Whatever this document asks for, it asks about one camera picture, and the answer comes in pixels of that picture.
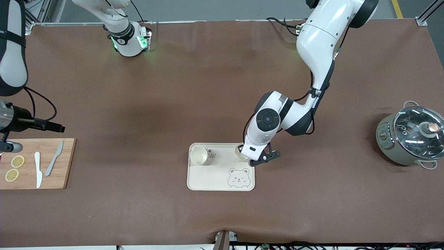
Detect white plastic cup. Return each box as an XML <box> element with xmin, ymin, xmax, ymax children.
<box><xmin>190</xmin><ymin>147</ymin><xmax>209</xmax><ymax>166</ymax></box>
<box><xmin>234</xmin><ymin>144</ymin><xmax>251</xmax><ymax>162</ymax></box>

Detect grey plastic knife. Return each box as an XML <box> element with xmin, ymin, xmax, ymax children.
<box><xmin>44</xmin><ymin>141</ymin><xmax>64</xmax><ymax>177</ymax></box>

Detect cream bear print tray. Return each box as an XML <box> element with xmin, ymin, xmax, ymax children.
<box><xmin>187</xmin><ymin>143</ymin><xmax>255</xmax><ymax>191</ymax></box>

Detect wooden cutting board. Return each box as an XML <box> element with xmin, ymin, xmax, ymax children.
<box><xmin>0</xmin><ymin>138</ymin><xmax>76</xmax><ymax>190</ymax></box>

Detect white plastic knife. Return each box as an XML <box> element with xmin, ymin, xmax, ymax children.
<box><xmin>34</xmin><ymin>152</ymin><xmax>43</xmax><ymax>189</ymax></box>

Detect brown table cover mat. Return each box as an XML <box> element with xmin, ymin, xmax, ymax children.
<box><xmin>0</xmin><ymin>19</ymin><xmax>444</xmax><ymax>248</ymax></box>

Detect green electric cooking pot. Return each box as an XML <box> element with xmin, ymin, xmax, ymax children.
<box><xmin>376</xmin><ymin>101</ymin><xmax>444</xmax><ymax>170</ymax></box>

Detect glass pot lid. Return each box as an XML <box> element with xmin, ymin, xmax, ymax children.
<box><xmin>393</xmin><ymin>106</ymin><xmax>444</xmax><ymax>160</ymax></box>

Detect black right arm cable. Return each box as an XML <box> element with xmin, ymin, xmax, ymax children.
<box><xmin>24</xmin><ymin>86</ymin><xmax>57</xmax><ymax>123</ymax></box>

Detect metal table edge bracket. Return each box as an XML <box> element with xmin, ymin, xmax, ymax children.
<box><xmin>214</xmin><ymin>230</ymin><xmax>240</xmax><ymax>250</ymax></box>

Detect aluminium frame post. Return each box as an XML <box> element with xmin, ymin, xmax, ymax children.
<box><xmin>21</xmin><ymin>0</ymin><xmax>66</xmax><ymax>32</ymax></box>
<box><xmin>416</xmin><ymin>0</ymin><xmax>444</xmax><ymax>27</ymax></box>

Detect black left base cable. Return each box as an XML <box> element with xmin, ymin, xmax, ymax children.
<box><xmin>266</xmin><ymin>17</ymin><xmax>301</xmax><ymax>37</ymax></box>

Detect black base cable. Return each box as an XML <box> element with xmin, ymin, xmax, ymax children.
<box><xmin>266</xmin><ymin>17</ymin><xmax>301</xmax><ymax>37</ymax></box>
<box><xmin>130</xmin><ymin>0</ymin><xmax>145</xmax><ymax>23</ymax></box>

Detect black right base cable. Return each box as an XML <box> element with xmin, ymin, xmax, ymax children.
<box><xmin>130</xmin><ymin>0</ymin><xmax>145</xmax><ymax>23</ymax></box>

